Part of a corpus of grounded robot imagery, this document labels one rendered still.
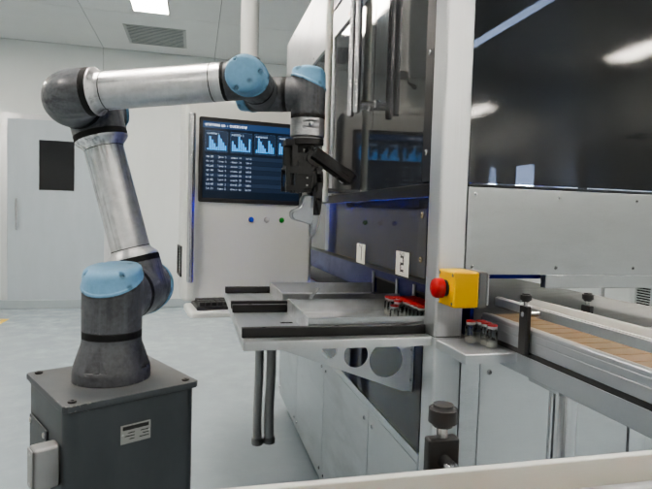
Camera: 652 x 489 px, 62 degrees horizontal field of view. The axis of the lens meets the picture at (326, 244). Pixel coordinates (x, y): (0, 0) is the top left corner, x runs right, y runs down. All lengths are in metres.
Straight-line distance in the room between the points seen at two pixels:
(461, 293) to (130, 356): 0.66
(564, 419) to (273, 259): 1.31
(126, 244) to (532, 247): 0.89
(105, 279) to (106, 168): 0.28
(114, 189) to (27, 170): 5.58
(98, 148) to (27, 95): 5.67
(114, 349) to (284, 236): 1.10
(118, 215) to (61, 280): 5.54
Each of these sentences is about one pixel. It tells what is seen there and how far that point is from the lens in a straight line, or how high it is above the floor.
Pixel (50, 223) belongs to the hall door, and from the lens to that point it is 6.78.
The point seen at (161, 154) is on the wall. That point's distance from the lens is 6.65.
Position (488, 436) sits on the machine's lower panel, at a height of 0.66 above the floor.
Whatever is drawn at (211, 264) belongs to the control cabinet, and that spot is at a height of 0.94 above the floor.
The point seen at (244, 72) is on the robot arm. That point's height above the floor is 1.39.
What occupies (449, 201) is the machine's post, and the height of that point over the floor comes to 1.17.
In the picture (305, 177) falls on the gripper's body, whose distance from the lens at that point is 1.16.
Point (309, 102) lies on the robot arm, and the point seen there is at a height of 1.37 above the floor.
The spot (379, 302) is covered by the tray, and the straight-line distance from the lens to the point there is 1.46.
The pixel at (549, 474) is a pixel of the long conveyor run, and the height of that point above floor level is 0.96.
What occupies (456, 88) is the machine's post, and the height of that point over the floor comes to 1.40.
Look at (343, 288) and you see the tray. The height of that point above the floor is 0.89.
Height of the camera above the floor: 1.13
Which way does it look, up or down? 3 degrees down
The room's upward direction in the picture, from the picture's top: 2 degrees clockwise
